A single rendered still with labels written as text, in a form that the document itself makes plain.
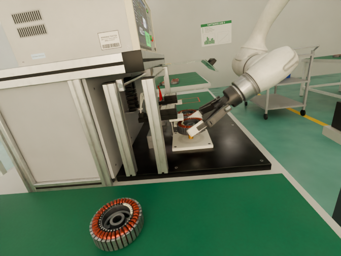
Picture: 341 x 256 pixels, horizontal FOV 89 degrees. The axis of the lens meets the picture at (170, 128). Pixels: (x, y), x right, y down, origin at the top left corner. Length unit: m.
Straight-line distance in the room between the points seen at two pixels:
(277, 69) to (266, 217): 0.44
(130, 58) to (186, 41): 5.57
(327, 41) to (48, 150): 7.38
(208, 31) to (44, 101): 5.72
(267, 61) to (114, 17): 0.48
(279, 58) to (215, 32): 5.46
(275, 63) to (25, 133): 0.78
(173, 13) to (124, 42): 5.52
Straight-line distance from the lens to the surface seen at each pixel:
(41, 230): 0.57
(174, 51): 5.96
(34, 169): 0.69
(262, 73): 0.66
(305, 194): 0.55
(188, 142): 0.67
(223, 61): 6.13
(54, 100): 0.55
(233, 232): 0.43
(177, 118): 0.64
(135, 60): 0.43
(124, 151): 0.53
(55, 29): 0.67
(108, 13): 0.60
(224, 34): 6.15
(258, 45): 0.80
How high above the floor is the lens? 1.09
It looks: 22 degrees down
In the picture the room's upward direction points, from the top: 8 degrees counter-clockwise
